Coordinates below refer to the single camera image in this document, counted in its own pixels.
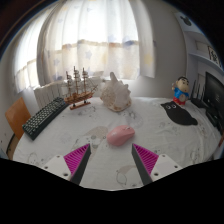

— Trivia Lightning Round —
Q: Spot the pink computer mouse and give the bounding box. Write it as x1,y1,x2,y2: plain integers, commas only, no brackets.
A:
106,124,136,147

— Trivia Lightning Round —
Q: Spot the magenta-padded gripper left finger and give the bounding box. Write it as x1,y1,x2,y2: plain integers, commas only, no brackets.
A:
42,143,92,186

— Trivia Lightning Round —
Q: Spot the cartoon boy figurine clock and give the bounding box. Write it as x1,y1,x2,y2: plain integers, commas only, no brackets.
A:
171,76,191,106

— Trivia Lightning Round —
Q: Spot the white printed tablecloth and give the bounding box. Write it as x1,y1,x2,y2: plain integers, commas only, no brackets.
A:
12,96,224,191

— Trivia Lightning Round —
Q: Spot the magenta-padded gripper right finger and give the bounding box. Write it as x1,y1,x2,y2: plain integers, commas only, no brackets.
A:
131,143,184,186

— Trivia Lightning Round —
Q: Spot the large white conch shell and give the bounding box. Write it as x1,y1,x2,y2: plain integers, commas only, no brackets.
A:
99,71,133,113

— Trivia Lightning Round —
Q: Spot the black computer monitor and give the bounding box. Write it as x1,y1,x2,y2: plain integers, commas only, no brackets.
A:
203,71,224,118

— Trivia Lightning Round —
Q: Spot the black router with antennas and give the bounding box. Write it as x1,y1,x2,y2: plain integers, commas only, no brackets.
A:
190,79,209,109

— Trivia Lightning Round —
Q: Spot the small black box device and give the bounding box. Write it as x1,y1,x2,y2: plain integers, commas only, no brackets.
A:
205,108,222,128

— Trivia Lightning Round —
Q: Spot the white star-print curtain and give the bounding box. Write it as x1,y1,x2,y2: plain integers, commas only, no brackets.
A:
13,0,156,93

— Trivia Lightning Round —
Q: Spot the white wall shelf unit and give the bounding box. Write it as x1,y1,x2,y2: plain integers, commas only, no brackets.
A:
173,11,224,101

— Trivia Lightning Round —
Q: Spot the black computer keyboard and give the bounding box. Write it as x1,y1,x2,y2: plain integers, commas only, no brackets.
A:
22,96,70,141

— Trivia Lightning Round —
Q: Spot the wooden model sailing ship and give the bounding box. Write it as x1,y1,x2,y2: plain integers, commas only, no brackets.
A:
63,65,99,111

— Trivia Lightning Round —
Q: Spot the black cat-shaped mouse pad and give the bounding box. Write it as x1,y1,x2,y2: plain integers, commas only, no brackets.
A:
160,101,199,127

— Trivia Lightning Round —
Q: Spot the wooden chair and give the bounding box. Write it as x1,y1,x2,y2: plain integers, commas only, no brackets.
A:
4,97,32,159

